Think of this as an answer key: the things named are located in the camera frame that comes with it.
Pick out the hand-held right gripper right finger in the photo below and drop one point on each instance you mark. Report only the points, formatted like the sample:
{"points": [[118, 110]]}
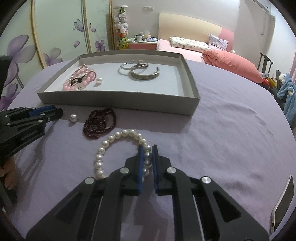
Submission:
{"points": [[155, 169]]}

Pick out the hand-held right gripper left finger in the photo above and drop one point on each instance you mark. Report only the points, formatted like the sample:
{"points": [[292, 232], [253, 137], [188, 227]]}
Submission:
{"points": [[140, 166]]}

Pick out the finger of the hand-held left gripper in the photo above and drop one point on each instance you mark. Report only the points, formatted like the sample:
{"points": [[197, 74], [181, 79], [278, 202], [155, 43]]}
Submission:
{"points": [[50, 115], [42, 110]]}

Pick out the single white pearl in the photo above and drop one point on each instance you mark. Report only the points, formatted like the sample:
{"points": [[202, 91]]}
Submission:
{"points": [[99, 81], [73, 117]]}

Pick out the grey cardboard box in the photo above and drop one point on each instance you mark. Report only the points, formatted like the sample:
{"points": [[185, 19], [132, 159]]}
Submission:
{"points": [[138, 102]]}

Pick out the wide engraved silver cuff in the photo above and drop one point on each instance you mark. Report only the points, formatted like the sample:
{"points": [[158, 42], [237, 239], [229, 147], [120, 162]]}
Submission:
{"points": [[144, 76]]}

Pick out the thin silver bangle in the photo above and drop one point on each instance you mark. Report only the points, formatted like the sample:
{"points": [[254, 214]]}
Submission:
{"points": [[136, 61]]}

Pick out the person's left hand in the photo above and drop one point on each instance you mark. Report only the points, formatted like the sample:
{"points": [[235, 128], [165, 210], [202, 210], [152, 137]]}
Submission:
{"points": [[10, 173]]}

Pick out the flower print sliding wardrobe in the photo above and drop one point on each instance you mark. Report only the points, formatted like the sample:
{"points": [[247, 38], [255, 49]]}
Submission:
{"points": [[57, 23]]}

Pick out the pink and white nightstand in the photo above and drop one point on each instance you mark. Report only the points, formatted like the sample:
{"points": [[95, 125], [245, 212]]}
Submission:
{"points": [[142, 45]]}

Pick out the clear tube of plush toys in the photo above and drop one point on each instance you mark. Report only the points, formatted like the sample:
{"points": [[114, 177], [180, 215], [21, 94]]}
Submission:
{"points": [[121, 23]]}

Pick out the tissue box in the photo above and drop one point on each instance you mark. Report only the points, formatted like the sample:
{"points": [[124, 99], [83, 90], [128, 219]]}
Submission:
{"points": [[147, 35]]}

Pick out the white patterned pillow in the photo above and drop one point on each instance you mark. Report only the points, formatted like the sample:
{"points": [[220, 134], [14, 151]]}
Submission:
{"points": [[189, 44]]}

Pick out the white smartphone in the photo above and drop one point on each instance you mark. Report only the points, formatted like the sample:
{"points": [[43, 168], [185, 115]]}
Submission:
{"points": [[282, 204]]}

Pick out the coral pink pillow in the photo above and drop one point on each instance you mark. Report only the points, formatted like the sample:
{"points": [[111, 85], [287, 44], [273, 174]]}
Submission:
{"points": [[235, 64]]}

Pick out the lilac pillow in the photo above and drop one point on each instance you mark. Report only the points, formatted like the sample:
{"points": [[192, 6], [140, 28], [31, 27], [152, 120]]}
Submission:
{"points": [[217, 42]]}

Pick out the colourful toy heap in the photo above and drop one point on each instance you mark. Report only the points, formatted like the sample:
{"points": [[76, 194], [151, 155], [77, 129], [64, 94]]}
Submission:
{"points": [[269, 81]]}

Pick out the bed with pink sheet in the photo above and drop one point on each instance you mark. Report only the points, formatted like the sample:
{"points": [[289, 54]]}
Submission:
{"points": [[185, 23]]}

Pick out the dark wooden chair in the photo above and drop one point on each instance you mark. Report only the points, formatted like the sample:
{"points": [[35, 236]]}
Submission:
{"points": [[263, 62]]}

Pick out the blue plush garment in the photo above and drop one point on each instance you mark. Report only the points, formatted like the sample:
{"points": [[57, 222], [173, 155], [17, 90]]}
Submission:
{"points": [[286, 90]]}

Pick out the white wall socket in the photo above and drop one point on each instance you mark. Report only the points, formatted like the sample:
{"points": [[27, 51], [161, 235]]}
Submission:
{"points": [[148, 8]]}

